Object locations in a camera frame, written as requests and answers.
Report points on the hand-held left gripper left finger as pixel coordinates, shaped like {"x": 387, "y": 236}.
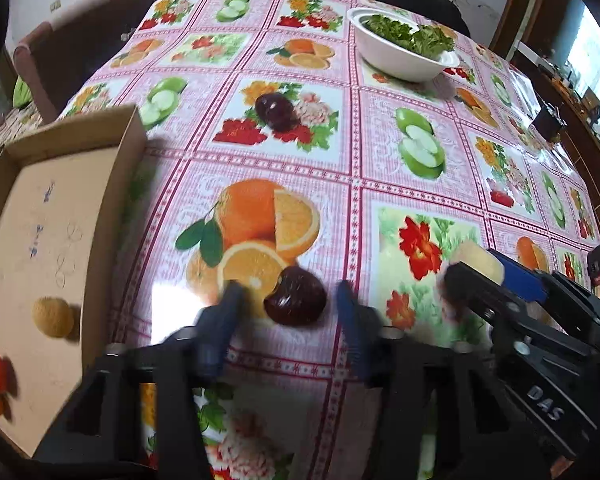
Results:
{"x": 220, "y": 325}

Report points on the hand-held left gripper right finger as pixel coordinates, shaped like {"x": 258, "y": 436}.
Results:
{"x": 352, "y": 325}

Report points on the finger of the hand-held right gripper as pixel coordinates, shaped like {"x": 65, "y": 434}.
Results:
{"x": 522, "y": 277}
{"x": 475, "y": 285}

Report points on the peeled sugarcane piece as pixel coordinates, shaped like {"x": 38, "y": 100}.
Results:
{"x": 480, "y": 257}

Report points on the dark red plum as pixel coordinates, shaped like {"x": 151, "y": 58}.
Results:
{"x": 295, "y": 302}
{"x": 275, "y": 111}

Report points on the tan longan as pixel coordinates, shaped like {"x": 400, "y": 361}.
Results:
{"x": 53, "y": 316}

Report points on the cardboard box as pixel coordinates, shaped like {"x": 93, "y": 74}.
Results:
{"x": 45, "y": 220}

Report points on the dark mug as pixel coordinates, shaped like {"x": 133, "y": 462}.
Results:
{"x": 547, "y": 121}

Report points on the white bowl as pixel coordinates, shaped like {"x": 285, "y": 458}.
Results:
{"x": 405, "y": 65}

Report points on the green leafy vegetables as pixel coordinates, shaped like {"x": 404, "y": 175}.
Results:
{"x": 405, "y": 32}

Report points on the floral armchair cover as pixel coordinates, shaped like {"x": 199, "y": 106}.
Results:
{"x": 12, "y": 130}

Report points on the green cushion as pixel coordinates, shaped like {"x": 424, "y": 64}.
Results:
{"x": 22, "y": 92}

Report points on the brown armchair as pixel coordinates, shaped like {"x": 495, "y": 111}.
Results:
{"x": 75, "y": 40}

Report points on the wall socket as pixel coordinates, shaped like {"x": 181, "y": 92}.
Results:
{"x": 56, "y": 5}

